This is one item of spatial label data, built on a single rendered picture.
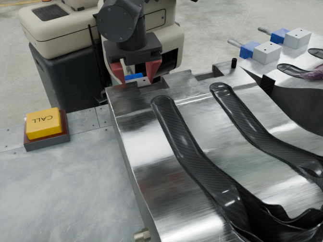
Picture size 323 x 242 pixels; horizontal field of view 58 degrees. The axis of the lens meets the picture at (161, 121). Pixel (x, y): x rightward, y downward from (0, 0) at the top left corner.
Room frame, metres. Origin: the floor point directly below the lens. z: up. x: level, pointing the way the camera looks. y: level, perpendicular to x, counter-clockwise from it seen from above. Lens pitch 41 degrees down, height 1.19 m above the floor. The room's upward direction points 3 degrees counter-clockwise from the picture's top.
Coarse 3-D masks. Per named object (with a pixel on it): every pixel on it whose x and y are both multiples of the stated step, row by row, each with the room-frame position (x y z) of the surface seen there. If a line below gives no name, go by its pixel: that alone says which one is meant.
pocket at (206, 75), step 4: (212, 68) 0.50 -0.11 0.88; (216, 68) 0.49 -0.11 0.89; (208, 72) 0.50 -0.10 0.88; (212, 72) 0.50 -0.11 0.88; (216, 72) 0.49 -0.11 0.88; (220, 72) 0.48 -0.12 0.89; (196, 76) 0.49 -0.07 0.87; (200, 76) 0.49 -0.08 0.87; (204, 76) 0.50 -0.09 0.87; (208, 76) 0.50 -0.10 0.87; (212, 76) 0.50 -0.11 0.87; (216, 76) 0.49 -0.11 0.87; (200, 80) 0.49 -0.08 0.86
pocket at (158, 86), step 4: (164, 80) 0.46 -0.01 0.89; (152, 84) 0.47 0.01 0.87; (156, 84) 0.47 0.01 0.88; (160, 84) 0.47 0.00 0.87; (164, 84) 0.46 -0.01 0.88; (140, 88) 0.46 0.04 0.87; (144, 88) 0.46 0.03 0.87; (148, 88) 0.46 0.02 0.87; (152, 88) 0.46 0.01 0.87; (156, 88) 0.47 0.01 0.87; (160, 88) 0.47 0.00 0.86; (164, 88) 0.46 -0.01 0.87; (140, 92) 0.46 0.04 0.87; (144, 92) 0.46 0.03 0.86; (148, 92) 0.46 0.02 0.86
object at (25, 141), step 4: (64, 116) 0.45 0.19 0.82; (64, 120) 0.44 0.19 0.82; (24, 124) 0.44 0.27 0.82; (64, 124) 0.43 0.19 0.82; (24, 128) 0.42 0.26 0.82; (64, 128) 0.42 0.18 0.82; (24, 132) 0.41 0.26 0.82; (64, 132) 0.41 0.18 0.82; (24, 136) 0.40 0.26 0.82; (44, 136) 0.40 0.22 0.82; (48, 136) 0.40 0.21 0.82; (52, 136) 0.40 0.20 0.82; (24, 140) 0.39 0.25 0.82; (28, 140) 0.39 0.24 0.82; (32, 140) 0.39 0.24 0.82; (36, 140) 0.39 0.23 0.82; (24, 144) 0.38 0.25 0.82
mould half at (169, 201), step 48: (144, 96) 0.41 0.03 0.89; (192, 96) 0.40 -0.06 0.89; (240, 96) 0.40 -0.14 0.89; (144, 144) 0.30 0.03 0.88; (240, 144) 0.29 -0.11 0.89; (144, 192) 0.20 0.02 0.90; (192, 192) 0.19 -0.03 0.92; (288, 192) 0.17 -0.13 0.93; (192, 240) 0.13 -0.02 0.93; (240, 240) 0.13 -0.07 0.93
